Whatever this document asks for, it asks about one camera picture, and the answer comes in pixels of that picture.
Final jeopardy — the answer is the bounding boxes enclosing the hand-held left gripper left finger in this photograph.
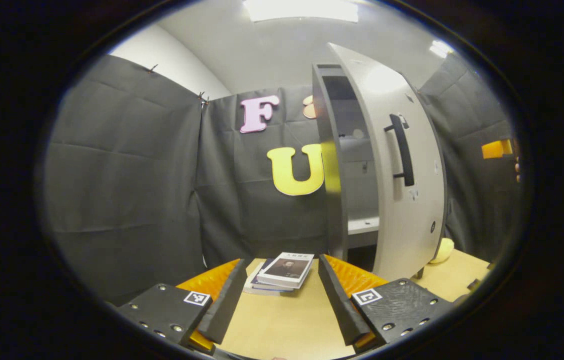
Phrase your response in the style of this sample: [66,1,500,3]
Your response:
[117,258,247,353]

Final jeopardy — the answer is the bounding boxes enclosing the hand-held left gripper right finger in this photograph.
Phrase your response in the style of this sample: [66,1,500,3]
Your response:
[318,254,455,351]

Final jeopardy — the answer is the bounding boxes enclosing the black cabinet door handle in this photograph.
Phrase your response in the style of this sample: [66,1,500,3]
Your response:
[383,114,415,187]

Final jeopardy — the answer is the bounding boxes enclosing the grey cabinet door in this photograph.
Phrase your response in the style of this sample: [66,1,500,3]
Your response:
[327,42,447,282]

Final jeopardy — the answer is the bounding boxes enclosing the grey cabinet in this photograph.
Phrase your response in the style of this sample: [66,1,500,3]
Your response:
[312,63,382,262]

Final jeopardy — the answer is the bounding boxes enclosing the blue cover book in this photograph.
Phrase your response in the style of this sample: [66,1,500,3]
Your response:
[243,259,307,297]

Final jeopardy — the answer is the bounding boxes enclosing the pale yellow round object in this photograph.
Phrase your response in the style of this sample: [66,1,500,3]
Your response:
[429,237,455,265]

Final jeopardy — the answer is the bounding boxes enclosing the ceiling light panel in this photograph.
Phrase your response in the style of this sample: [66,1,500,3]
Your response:
[242,0,359,22]
[429,40,455,59]

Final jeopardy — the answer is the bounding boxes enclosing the black backdrop cloth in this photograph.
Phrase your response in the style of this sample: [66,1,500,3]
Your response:
[42,52,522,306]

